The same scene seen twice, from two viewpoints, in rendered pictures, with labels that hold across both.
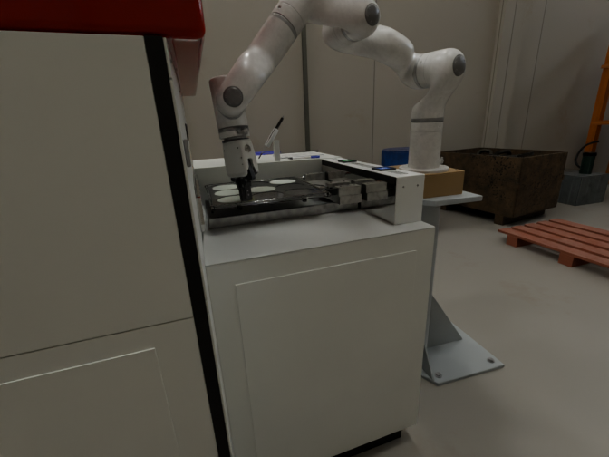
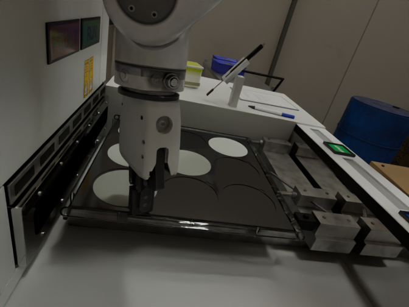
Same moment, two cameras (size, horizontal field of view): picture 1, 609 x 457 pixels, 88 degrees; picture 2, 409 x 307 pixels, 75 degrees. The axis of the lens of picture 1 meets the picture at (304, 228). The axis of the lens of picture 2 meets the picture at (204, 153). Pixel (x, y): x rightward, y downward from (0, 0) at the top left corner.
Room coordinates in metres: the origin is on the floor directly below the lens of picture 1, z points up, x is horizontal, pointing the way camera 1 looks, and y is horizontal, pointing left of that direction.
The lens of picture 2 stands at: (0.60, 0.06, 1.17)
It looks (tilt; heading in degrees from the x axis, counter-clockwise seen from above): 27 degrees down; 6
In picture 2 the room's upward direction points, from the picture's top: 14 degrees clockwise
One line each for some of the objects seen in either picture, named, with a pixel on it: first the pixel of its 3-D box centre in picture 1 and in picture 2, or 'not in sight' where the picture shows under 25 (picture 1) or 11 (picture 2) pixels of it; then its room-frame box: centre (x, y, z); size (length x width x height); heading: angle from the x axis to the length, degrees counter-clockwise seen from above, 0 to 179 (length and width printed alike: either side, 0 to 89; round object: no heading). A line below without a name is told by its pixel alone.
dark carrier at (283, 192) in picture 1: (261, 189); (187, 162); (1.09, 0.15, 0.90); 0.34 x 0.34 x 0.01; 18
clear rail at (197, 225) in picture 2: (274, 200); (192, 225); (0.91, 0.09, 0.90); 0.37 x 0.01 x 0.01; 108
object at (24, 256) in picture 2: (198, 198); (78, 151); (1.01, 0.34, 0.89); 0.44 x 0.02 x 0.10; 18
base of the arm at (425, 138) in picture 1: (424, 146); not in sight; (1.28, -0.49, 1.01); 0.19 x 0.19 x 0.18
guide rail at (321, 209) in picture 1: (287, 212); (215, 229); (0.99, 0.05, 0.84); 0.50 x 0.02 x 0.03; 108
